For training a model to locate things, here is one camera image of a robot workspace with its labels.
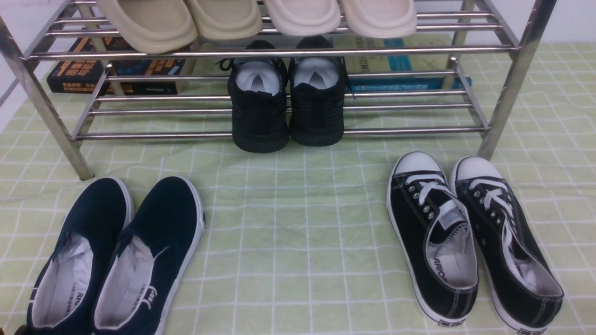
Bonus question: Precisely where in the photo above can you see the black canvas sneaker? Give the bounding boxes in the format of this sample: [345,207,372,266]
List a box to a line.
[386,151,479,328]
[449,156,564,335]

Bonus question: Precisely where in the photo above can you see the stainless steel shoe rack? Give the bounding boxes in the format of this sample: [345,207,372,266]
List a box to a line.
[1,0,556,180]

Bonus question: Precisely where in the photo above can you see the green checkered cloth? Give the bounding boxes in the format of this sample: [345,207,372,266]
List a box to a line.
[1,43,595,335]

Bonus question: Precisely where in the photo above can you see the black knit sneaker left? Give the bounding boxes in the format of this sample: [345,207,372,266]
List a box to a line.
[217,57,290,154]

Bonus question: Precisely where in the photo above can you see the green blue book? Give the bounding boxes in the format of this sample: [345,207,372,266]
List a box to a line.
[331,33,452,93]

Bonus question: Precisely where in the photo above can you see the cream slipper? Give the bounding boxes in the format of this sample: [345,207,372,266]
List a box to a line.
[341,0,417,39]
[264,0,341,36]

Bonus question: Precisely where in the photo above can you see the beige slipper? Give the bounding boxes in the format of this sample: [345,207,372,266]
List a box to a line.
[185,0,263,40]
[96,0,198,54]

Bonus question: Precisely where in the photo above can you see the cream slipper far right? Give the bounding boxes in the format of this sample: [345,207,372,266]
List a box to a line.
[341,0,417,39]

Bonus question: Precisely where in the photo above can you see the navy slip-on shoe right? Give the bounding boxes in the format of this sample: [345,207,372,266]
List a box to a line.
[92,176,206,335]

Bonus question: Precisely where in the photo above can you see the navy slip-on shoe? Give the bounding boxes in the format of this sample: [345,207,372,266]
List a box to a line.
[92,176,206,335]
[27,177,134,335]

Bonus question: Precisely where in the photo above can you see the black orange book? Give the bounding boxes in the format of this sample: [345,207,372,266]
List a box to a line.
[46,59,194,95]

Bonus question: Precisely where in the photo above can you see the beige slipper far left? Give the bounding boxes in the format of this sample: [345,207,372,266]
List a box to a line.
[96,0,198,54]

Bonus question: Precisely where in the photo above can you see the navy slip-on shoe left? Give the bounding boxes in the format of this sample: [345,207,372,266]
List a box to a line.
[27,177,134,335]

